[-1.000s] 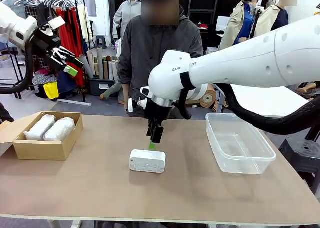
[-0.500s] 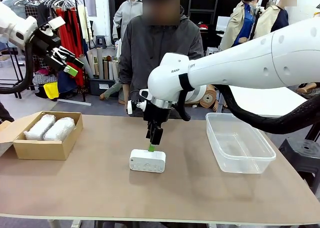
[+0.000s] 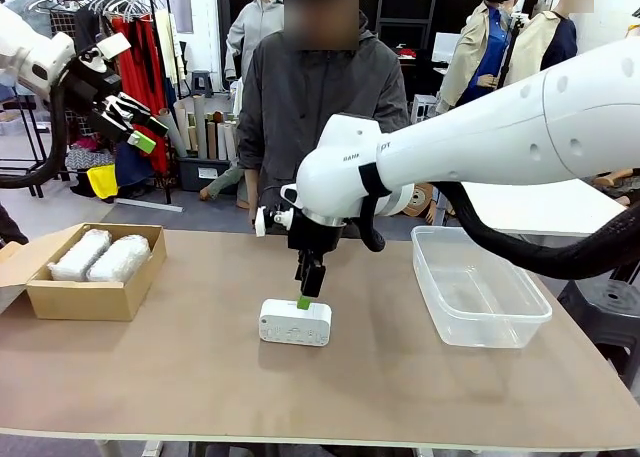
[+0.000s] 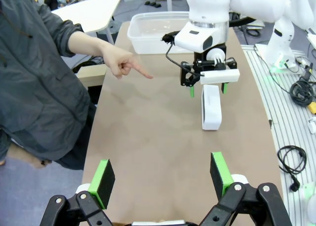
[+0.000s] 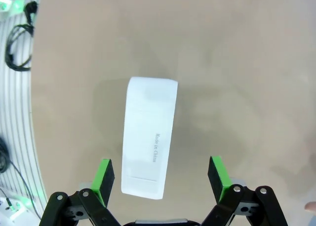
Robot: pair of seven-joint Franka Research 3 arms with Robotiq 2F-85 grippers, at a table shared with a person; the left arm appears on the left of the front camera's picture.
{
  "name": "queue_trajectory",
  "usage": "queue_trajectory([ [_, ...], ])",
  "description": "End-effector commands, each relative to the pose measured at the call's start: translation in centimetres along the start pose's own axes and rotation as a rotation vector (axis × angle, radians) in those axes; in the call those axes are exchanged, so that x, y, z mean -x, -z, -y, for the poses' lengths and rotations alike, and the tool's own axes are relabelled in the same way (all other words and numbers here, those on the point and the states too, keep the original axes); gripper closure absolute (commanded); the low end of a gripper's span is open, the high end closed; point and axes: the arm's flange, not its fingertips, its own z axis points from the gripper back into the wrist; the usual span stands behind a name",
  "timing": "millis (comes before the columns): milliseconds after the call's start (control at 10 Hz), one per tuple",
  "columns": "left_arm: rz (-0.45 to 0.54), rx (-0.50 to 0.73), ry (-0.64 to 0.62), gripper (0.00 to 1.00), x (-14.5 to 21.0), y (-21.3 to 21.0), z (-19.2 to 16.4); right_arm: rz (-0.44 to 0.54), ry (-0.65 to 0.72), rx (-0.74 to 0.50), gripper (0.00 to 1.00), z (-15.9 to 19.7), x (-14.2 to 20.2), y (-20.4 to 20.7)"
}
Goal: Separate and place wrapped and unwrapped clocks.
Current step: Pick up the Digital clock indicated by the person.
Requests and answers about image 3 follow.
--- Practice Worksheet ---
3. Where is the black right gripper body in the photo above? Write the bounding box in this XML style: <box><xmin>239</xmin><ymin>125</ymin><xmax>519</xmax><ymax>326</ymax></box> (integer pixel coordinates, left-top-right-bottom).
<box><xmin>285</xmin><ymin>210</ymin><xmax>346</xmax><ymax>269</ymax></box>

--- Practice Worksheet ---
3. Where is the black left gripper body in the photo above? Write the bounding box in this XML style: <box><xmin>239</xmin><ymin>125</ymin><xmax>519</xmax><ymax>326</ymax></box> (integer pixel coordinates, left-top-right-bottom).
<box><xmin>62</xmin><ymin>54</ymin><xmax>135</xmax><ymax>144</ymax></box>

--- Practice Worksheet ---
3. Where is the white unwrapped digital clock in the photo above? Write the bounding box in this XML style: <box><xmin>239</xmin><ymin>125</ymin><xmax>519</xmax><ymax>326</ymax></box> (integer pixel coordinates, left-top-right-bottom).
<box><xmin>258</xmin><ymin>298</ymin><xmax>333</xmax><ymax>347</ymax></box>

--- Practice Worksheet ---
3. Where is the bulky bubble-wrapped clock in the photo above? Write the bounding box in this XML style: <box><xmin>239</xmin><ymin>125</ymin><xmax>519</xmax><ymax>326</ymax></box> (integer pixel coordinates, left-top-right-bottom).
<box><xmin>85</xmin><ymin>234</ymin><xmax>152</xmax><ymax>283</ymax></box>

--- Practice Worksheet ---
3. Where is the right forearm in dark sleeve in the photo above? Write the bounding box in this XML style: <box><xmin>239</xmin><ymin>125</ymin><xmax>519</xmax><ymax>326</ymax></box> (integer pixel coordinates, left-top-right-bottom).
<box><xmin>237</xmin><ymin>121</ymin><xmax>266</xmax><ymax>173</ymax></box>

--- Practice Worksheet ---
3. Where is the person's right hand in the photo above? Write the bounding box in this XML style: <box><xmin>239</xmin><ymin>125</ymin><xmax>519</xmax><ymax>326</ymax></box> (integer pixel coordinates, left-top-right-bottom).
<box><xmin>243</xmin><ymin>168</ymin><xmax>263</xmax><ymax>226</ymax></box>

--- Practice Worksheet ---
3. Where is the grey leaning tube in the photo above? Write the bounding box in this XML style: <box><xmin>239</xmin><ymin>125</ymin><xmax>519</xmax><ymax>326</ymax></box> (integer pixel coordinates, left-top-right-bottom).
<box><xmin>159</xmin><ymin>107</ymin><xmax>189</xmax><ymax>158</ymax></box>

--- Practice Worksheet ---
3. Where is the beige paper roll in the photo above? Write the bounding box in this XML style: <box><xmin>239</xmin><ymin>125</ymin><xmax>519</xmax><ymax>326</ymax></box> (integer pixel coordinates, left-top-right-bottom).
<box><xmin>172</xmin><ymin>101</ymin><xmax>200</xmax><ymax>153</ymax></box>

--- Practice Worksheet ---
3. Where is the grey tall paper roll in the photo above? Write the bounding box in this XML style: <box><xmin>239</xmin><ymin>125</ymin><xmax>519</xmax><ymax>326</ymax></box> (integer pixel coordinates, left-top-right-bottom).
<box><xmin>193</xmin><ymin>94</ymin><xmax>209</xmax><ymax>159</ymax></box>

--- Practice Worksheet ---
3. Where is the red dress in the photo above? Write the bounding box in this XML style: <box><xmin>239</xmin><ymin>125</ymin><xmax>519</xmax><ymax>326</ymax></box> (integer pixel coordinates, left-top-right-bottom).
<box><xmin>110</xmin><ymin>15</ymin><xmax>170</xmax><ymax>173</ymax></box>

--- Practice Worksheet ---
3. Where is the yellow cloth bag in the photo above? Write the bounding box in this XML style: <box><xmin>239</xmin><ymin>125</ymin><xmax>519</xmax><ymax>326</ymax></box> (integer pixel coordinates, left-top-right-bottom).
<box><xmin>86</xmin><ymin>165</ymin><xmax>120</xmax><ymax>200</ymax></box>

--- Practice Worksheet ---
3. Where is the dark storage bin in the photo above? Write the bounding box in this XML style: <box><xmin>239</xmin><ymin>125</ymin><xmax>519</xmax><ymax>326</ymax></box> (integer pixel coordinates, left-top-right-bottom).
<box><xmin>177</xmin><ymin>155</ymin><xmax>241</xmax><ymax>192</ymax></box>

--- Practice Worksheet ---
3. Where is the small grey stool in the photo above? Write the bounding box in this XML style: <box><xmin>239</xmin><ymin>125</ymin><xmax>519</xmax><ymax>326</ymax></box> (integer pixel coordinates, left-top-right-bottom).
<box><xmin>191</xmin><ymin>69</ymin><xmax>214</xmax><ymax>98</ymax></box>

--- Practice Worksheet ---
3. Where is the metal bar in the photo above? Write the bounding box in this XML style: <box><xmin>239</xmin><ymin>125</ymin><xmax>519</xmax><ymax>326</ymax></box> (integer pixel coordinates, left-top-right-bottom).
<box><xmin>113</xmin><ymin>196</ymin><xmax>184</xmax><ymax>213</ymax></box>

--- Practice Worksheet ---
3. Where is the black hanging garment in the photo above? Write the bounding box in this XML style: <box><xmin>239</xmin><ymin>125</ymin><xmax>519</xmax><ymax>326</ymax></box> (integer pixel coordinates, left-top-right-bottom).
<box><xmin>74</xmin><ymin>10</ymin><xmax>114</xmax><ymax>53</ymax></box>

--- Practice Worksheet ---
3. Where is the cream hanging garment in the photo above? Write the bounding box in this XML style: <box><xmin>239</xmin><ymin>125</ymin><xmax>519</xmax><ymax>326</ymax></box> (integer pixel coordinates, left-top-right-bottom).
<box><xmin>153</xmin><ymin>9</ymin><xmax>182</xmax><ymax>86</ymax></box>

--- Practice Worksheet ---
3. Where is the child mannequin in green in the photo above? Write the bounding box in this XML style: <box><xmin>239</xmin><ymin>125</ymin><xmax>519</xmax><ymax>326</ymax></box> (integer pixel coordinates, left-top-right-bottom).
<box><xmin>199</xmin><ymin>164</ymin><xmax>250</xmax><ymax>211</ymax></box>

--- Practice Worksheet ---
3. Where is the brown cardboard spool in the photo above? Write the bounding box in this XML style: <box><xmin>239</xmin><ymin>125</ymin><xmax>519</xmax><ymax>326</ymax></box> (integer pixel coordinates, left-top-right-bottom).
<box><xmin>402</xmin><ymin>181</ymin><xmax>436</xmax><ymax>219</ymax></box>

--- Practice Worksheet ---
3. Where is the blue denim garment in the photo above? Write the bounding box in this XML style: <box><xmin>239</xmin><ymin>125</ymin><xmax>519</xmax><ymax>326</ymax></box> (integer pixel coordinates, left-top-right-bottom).
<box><xmin>9</xmin><ymin>0</ymin><xmax>56</xmax><ymax>38</ymax></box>

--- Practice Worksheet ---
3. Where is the person in grey hoodie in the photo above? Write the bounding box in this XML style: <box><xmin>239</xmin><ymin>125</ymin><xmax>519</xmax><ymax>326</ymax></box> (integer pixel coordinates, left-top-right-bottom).
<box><xmin>224</xmin><ymin>0</ymin><xmax>286</xmax><ymax>83</ymax></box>

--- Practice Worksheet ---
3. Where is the person in dark jacket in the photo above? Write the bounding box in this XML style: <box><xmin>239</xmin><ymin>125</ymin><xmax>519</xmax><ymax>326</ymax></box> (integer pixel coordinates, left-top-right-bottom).
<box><xmin>236</xmin><ymin>0</ymin><xmax>411</xmax><ymax>239</ymax></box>

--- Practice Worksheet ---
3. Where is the brown cardboard box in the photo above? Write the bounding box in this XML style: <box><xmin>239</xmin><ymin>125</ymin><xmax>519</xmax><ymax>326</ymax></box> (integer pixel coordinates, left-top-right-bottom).
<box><xmin>0</xmin><ymin>221</ymin><xmax>168</xmax><ymax>322</ymax></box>

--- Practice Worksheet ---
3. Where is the clear plastic bin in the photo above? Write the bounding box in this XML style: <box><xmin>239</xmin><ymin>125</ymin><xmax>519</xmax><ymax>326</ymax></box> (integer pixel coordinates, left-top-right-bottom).
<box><xmin>410</xmin><ymin>224</ymin><xmax>554</xmax><ymax>350</ymax></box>

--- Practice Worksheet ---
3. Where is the white side table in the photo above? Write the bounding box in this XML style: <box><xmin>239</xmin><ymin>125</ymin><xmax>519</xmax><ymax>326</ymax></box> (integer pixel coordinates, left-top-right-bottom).
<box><xmin>452</xmin><ymin>179</ymin><xmax>629</xmax><ymax>238</ymax></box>

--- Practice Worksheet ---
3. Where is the mannequin with beige coat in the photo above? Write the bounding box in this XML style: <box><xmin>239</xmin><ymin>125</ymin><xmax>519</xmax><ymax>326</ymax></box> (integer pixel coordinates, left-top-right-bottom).
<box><xmin>437</xmin><ymin>0</ymin><xmax>526</xmax><ymax>116</ymax></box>

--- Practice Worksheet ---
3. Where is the black plastic stool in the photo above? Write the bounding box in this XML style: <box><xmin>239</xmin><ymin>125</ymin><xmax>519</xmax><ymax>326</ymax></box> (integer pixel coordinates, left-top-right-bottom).
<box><xmin>557</xmin><ymin>275</ymin><xmax>640</xmax><ymax>378</ymax></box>

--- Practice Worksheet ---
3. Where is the mannequin limb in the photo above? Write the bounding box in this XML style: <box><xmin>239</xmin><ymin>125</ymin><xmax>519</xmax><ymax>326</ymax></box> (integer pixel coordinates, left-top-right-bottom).
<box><xmin>593</xmin><ymin>169</ymin><xmax>633</xmax><ymax>189</ymax></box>

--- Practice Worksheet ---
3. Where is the mannequin with navy top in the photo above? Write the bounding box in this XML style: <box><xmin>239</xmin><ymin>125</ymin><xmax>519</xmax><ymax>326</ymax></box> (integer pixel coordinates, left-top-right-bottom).
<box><xmin>514</xmin><ymin>0</ymin><xmax>596</xmax><ymax>86</ymax></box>

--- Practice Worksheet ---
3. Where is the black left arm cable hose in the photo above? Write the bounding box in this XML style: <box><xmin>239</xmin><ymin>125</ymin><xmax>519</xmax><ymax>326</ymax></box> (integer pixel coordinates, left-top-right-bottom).
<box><xmin>0</xmin><ymin>84</ymin><xmax>69</xmax><ymax>189</ymax></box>

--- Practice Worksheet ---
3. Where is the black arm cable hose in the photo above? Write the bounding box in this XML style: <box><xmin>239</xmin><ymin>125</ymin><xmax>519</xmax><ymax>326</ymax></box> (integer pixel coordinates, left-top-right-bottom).
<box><xmin>0</xmin><ymin>84</ymin><xmax>69</xmax><ymax>189</ymax></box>
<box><xmin>357</xmin><ymin>161</ymin><xmax>640</xmax><ymax>281</ymax></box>

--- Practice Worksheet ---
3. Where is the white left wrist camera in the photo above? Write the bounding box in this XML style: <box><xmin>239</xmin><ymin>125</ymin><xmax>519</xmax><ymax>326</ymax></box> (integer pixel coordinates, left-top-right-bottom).
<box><xmin>97</xmin><ymin>31</ymin><xmax>132</xmax><ymax>61</ymax></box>

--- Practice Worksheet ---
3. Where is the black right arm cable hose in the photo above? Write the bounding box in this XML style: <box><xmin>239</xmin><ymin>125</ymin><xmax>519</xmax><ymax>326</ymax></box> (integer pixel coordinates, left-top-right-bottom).
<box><xmin>357</xmin><ymin>161</ymin><xmax>640</xmax><ymax>281</ymax></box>

